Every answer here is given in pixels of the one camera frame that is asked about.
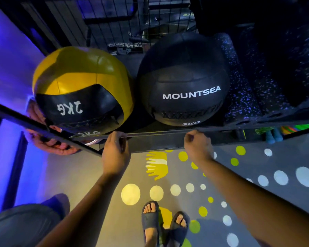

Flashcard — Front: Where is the person's right foot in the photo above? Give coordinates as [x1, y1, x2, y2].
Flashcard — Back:
[175, 214, 187, 228]

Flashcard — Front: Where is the speckled black rubber mat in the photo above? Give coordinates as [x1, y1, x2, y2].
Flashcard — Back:
[213, 23, 309, 124]

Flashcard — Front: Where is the black metal storage rack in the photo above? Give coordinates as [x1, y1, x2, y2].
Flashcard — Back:
[0, 0, 309, 158]

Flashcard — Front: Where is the yellow and black medicine ball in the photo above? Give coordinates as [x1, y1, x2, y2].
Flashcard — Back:
[32, 46, 134, 137]

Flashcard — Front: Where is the person's left foot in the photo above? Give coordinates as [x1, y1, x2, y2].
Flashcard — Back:
[143, 202, 159, 247]

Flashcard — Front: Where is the blue dumbbell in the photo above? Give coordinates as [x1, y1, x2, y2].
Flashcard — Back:
[265, 127, 284, 145]

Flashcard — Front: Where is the person's right forearm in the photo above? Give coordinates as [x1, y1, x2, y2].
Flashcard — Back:
[199, 158, 309, 247]

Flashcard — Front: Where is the multicoloured striped exercise item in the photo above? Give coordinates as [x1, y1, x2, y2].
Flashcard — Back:
[281, 123, 309, 136]

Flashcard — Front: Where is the pink hand-shaped decal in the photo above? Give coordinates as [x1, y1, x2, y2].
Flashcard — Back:
[25, 100, 79, 155]

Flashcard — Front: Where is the black wire mesh panel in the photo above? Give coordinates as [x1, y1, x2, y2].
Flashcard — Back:
[77, 0, 197, 55]

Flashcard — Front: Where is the person's left hand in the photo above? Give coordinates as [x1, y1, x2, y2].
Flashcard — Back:
[101, 131, 131, 178]

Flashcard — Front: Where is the person's foot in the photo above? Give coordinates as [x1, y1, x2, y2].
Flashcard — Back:
[143, 202, 159, 247]
[175, 214, 187, 228]

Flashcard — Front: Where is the person's right hand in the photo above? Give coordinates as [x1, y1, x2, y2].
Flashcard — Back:
[183, 130, 215, 165]

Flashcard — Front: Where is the grey garment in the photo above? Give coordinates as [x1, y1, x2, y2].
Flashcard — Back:
[0, 203, 63, 247]

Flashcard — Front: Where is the dark blue slide sandal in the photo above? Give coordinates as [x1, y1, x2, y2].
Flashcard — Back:
[166, 211, 191, 247]
[141, 201, 162, 247]

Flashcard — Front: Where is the person's left forearm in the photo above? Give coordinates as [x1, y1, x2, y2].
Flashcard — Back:
[36, 172, 124, 247]

